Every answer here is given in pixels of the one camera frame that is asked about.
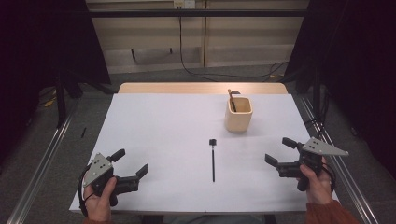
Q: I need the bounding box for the right hand-held gripper cable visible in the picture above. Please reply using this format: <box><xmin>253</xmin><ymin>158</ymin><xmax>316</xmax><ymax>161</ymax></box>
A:
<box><xmin>321</xmin><ymin>161</ymin><xmax>338</xmax><ymax>191</ymax></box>

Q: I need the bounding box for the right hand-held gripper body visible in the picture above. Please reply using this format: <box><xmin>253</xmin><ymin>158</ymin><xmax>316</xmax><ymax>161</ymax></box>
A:
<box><xmin>276</xmin><ymin>136</ymin><xmax>350</xmax><ymax>192</ymax></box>

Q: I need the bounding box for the hand-held gripper cable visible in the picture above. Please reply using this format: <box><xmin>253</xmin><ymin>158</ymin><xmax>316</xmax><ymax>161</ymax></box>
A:
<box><xmin>77</xmin><ymin>164</ymin><xmax>95</xmax><ymax>217</ymax></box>
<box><xmin>321</xmin><ymin>161</ymin><xmax>338</xmax><ymax>191</ymax></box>

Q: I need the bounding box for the black makeup brush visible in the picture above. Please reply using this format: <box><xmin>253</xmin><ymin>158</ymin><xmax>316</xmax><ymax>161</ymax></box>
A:
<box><xmin>208</xmin><ymin>138</ymin><xmax>218</xmax><ymax>183</ymax></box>

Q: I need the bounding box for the white table cover sheet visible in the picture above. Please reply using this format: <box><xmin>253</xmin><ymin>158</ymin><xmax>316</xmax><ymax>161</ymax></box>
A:
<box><xmin>68</xmin><ymin>92</ymin><xmax>339</xmax><ymax>216</ymax></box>

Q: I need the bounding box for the aluminium floor rail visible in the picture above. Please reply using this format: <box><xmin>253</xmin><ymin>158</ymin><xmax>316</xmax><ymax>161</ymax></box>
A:
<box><xmin>6</xmin><ymin>102</ymin><xmax>79</xmax><ymax>224</ymax></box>
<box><xmin>298</xmin><ymin>94</ymin><xmax>379</xmax><ymax>224</ymax></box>

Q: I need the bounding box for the black wall socket cable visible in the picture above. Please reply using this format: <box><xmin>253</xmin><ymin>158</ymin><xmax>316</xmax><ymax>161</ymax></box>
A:
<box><xmin>177</xmin><ymin>7</ymin><xmax>290</xmax><ymax>83</ymax></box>

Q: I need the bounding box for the person's right hand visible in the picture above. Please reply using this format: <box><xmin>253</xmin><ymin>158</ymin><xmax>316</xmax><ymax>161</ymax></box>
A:
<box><xmin>297</xmin><ymin>157</ymin><xmax>334</xmax><ymax>205</ymax></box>

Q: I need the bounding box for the black horizontal bar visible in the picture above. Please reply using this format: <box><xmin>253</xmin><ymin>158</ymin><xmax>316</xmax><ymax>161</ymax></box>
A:
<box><xmin>88</xmin><ymin>8</ymin><xmax>308</xmax><ymax>18</ymax></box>

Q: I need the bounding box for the cream square cup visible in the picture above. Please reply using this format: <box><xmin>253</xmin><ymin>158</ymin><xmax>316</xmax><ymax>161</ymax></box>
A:
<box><xmin>224</xmin><ymin>96</ymin><xmax>254</xmax><ymax>133</ymax></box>

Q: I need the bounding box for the thin vertical wall pipe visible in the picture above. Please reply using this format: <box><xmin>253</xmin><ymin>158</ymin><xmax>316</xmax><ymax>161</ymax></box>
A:
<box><xmin>203</xmin><ymin>0</ymin><xmax>208</xmax><ymax>68</ymax></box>

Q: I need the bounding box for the black curtain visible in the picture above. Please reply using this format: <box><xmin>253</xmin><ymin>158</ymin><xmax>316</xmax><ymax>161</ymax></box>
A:
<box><xmin>284</xmin><ymin>0</ymin><xmax>396</xmax><ymax>178</ymax></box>
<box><xmin>0</xmin><ymin>0</ymin><xmax>112</xmax><ymax>157</ymax></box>

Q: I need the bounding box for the left hand-held gripper cable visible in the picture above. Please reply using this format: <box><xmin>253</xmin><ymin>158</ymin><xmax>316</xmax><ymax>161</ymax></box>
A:
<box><xmin>77</xmin><ymin>164</ymin><xmax>95</xmax><ymax>217</ymax></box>

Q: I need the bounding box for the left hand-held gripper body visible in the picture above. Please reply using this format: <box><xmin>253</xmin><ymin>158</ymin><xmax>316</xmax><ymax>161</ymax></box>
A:
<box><xmin>82</xmin><ymin>152</ymin><xmax>140</xmax><ymax>207</ymax></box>

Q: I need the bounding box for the black metal stand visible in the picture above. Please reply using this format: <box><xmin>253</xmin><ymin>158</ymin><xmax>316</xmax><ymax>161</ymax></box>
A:
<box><xmin>54</xmin><ymin>70</ymin><xmax>68</xmax><ymax>129</ymax></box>
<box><xmin>312</xmin><ymin>55</ymin><xmax>322</xmax><ymax>119</ymax></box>

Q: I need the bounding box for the person's left hand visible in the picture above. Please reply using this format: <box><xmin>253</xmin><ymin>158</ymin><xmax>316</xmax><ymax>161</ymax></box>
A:
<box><xmin>83</xmin><ymin>176</ymin><xmax>118</xmax><ymax>222</ymax></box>

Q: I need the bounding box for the white wall socket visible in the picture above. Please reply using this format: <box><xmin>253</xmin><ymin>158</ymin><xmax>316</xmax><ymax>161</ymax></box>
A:
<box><xmin>173</xmin><ymin>0</ymin><xmax>196</xmax><ymax>9</ymax></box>

